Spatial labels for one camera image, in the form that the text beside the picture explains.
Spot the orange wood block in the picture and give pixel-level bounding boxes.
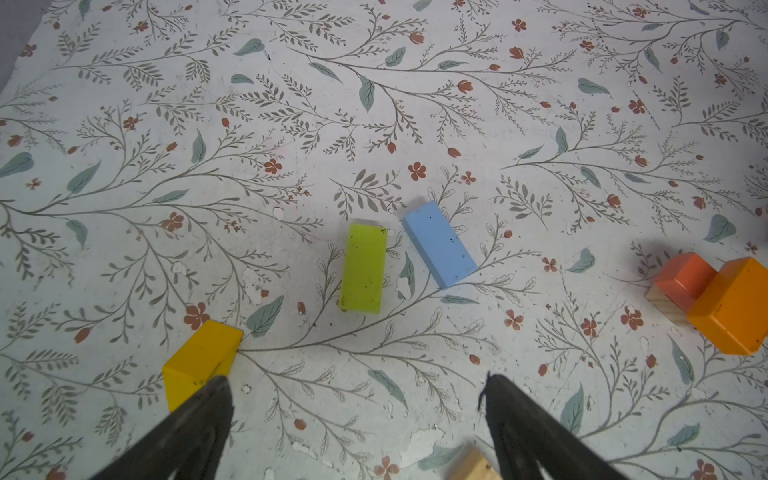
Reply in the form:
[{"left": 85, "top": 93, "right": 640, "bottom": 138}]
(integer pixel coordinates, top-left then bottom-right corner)
[{"left": 687, "top": 258, "right": 767, "bottom": 356}]

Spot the green wood block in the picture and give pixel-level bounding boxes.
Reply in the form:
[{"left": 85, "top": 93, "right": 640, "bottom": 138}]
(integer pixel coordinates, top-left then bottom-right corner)
[{"left": 339, "top": 224, "right": 387, "bottom": 314}]

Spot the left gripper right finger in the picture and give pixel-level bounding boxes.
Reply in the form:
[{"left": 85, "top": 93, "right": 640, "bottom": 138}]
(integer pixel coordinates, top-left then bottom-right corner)
[{"left": 478, "top": 374, "right": 626, "bottom": 480}]

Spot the natural wood block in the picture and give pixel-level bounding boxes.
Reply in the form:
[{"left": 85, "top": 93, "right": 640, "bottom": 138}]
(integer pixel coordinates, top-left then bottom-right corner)
[{"left": 448, "top": 447, "right": 502, "bottom": 480}]

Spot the small natural wood cube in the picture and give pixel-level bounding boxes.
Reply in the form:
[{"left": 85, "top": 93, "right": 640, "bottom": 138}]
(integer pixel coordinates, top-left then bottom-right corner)
[{"left": 645, "top": 285, "right": 692, "bottom": 327}]

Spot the red wood block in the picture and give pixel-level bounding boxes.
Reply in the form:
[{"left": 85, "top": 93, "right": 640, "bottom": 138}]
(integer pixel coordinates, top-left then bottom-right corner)
[{"left": 653, "top": 252, "right": 717, "bottom": 312}]

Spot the blue wood block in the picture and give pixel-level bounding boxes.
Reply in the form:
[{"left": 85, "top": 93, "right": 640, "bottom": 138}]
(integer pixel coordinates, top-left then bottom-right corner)
[{"left": 402, "top": 201, "right": 477, "bottom": 290}]

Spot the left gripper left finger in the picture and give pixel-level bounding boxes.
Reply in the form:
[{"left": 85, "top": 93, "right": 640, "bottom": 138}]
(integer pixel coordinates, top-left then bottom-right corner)
[{"left": 93, "top": 376, "right": 234, "bottom": 479}]

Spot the yellow wood block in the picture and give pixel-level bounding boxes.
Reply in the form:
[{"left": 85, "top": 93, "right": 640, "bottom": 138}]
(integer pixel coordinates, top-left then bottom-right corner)
[{"left": 162, "top": 320, "right": 244, "bottom": 412}]

